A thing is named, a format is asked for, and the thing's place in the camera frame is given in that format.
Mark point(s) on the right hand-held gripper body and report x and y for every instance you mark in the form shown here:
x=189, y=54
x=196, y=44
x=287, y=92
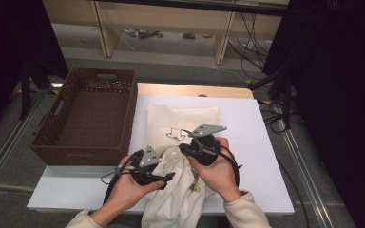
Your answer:
x=207, y=148

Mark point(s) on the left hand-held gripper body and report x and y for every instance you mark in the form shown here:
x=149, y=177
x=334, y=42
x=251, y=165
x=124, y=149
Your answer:
x=149, y=158

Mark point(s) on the white garment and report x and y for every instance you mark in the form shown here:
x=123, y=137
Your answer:
x=174, y=196

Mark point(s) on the brown woven basket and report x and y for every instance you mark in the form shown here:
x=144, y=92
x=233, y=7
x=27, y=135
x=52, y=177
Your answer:
x=92, y=126

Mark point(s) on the person's right hand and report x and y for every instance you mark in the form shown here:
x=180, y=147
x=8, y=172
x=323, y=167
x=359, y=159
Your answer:
x=221, y=177

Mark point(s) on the person's left hand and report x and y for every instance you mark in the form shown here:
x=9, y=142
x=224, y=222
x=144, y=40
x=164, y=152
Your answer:
x=126, y=193

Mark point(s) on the white board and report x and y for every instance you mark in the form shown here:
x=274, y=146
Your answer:
x=259, y=142

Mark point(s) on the wooden table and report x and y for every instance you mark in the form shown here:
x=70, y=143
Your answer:
x=187, y=90

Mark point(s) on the black metal stand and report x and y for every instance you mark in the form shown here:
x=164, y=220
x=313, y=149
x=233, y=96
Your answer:
x=286, y=101
x=25, y=91

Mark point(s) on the brown tape roll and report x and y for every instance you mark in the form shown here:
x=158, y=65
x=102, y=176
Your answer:
x=207, y=35

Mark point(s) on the small green box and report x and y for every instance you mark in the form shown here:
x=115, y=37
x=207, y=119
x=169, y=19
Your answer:
x=188, y=35

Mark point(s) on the pile of plastic wrap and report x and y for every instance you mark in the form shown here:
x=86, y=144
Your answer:
x=142, y=33

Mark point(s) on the wooden shelf unit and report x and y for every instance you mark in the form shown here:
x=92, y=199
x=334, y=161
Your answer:
x=171, y=15

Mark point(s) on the black curtain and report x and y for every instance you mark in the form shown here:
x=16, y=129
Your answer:
x=339, y=95
x=6, y=47

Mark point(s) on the aluminium floor rail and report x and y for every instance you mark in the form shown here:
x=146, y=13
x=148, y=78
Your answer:
x=307, y=177
x=9, y=139

